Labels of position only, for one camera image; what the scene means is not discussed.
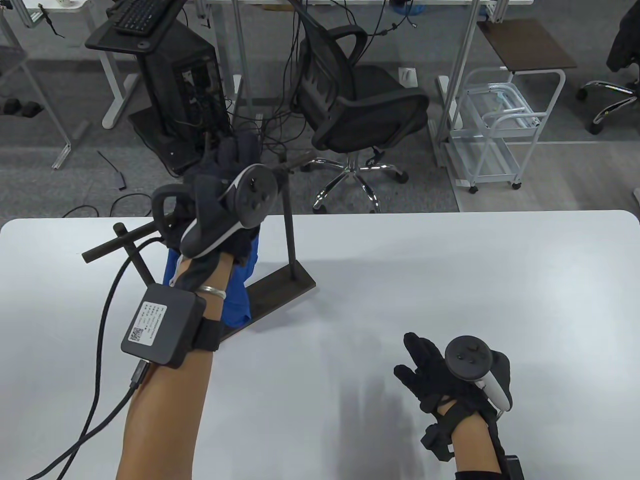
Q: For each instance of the person's right hand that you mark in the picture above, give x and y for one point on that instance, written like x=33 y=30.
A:
x=425 y=370

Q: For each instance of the black wrist tracker module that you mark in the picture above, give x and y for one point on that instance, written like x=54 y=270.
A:
x=437 y=442

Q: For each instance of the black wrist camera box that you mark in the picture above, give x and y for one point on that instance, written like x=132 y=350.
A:
x=160 y=325
x=512 y=467

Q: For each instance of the grey power strip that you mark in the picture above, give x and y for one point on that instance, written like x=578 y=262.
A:
x=256 y=122

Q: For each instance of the aluminium frame post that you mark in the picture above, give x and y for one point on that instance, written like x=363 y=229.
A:
x=457 y=75

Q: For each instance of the person's right forearm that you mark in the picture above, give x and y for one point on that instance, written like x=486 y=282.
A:
x=475 y=445

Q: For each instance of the white desktop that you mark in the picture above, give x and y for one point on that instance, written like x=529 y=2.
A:
x=450 y=275

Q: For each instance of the black computer tower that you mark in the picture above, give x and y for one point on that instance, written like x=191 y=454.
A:
x=170 y=85

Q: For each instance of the person's left hand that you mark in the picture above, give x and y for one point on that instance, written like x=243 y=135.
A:
x=235 y=150

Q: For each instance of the black and white hand controller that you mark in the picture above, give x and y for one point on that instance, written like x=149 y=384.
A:
x=255 y=192
x=467 y=357

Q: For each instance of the white socket box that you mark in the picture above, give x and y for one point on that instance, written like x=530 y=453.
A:
x=407 y=76

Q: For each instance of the black office chair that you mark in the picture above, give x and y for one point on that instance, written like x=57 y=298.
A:
x=370 y=100

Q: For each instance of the person's left forearm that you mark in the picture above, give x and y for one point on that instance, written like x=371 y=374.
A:
x=165 y=410

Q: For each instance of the black dumbbell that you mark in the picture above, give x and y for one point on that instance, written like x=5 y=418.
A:
x=27 y=109

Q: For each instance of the black keyboard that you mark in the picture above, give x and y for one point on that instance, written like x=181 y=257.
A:
x=137 y=15

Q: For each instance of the dark wooden desktop rack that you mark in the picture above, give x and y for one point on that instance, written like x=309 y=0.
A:
x=280 y=290

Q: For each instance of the blue t-shirt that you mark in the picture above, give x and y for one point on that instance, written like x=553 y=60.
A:
x=237 y=300

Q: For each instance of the white desk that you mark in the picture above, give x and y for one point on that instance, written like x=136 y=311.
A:
x=240 y=50
x=107 y=75

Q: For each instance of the brown side table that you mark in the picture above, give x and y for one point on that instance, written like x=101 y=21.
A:
x=530 y=45

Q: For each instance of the aluminium frame table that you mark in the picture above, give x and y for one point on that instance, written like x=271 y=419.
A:
x=62 y=155

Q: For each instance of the black computer stand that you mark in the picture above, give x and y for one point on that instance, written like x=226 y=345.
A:
x=107 y=42

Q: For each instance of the office chair with chrome base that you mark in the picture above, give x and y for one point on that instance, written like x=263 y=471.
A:
x=625 y=40

